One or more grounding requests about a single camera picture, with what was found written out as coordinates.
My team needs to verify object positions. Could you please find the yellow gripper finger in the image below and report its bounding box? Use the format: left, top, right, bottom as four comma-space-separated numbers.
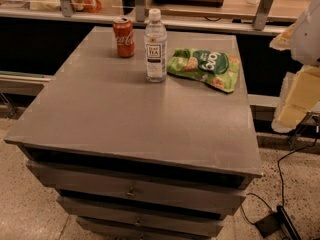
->
271, 65, 320, 133
269, 24, 295, 51

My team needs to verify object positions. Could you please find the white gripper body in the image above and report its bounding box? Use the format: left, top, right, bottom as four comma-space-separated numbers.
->
290, 0, 320, 66

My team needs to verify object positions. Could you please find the red coca-cola can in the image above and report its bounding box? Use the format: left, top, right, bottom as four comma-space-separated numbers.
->
113, 17, 135, 58

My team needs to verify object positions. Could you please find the green snack chip bag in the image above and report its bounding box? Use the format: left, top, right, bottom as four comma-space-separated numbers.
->
167, 48, 240, 93

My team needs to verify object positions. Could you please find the metal drawer knob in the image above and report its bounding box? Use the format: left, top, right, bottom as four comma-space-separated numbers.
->
125, 187, 136, 198

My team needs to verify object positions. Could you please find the black power cable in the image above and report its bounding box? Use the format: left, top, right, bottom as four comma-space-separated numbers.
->
239, 117, 320, 227

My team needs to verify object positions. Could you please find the grey drawer cabinet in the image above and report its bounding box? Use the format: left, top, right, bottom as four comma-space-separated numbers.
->
6, 27, 262, 240

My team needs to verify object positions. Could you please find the black floor power adapter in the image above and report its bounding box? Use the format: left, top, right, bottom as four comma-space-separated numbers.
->
254, 205, 302, 240

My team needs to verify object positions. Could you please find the clear plastic tea bottle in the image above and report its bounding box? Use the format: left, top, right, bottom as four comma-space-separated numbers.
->
144, 8, 167, 83

